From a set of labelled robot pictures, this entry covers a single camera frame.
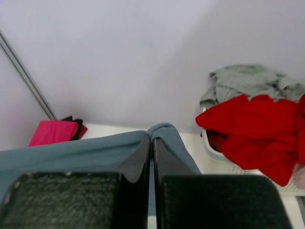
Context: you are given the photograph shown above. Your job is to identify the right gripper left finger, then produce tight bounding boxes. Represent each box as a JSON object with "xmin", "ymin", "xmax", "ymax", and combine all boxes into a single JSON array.
[{"xmin": 0, "ymin": 135, "xmax": 151, "ymax": 229}]

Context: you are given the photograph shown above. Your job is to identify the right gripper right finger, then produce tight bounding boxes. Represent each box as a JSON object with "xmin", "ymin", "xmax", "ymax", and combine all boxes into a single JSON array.
[{"xmin": 153, "ymin": 138, "xmax": 291, "ymax": 229}]

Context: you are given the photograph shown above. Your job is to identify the blue grey t shirt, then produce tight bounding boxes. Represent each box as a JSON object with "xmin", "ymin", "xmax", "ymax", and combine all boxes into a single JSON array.
[{"xmin": 0, "ymin": 122, "xmax": 203, "ymax": 215}]

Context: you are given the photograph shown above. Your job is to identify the folded black t shirt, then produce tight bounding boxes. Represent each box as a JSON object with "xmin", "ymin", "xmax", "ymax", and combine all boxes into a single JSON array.
[{"xmin": 62, "ymin": 115, "xmax": 83, "ymax": 141}]

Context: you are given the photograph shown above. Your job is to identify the folded dark red t shirt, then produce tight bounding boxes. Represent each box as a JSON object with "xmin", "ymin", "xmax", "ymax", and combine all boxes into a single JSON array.
[{"xmin": 77, "ymin": 125, "xmax": 88, "ymax": 140}]

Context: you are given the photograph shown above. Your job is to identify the folded pink t shirt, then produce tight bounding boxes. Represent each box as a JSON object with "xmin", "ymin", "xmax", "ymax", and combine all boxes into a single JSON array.
[{"xmin": 27, "ymin": 120, "xmax": 77, "ymax": 147}]

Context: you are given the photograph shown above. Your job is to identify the white plastic laundry basket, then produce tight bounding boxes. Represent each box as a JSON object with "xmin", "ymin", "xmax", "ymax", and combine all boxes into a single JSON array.
[{"xmin": 201, "ymin": 107, "xmax": 305, "ymax": 198}]

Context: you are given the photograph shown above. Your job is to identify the light pink t shirt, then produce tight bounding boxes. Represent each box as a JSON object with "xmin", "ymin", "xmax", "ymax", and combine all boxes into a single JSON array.
[{"xmin": 293, "ymin": 164, "xmax": 305, "ymax": 189}]

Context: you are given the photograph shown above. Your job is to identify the left corner aluminium profile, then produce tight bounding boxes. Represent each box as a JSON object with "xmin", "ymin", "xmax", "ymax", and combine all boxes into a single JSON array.
[{"xmin": 0, "ymin": 30, "xmax": 57, "ymax": 120}]

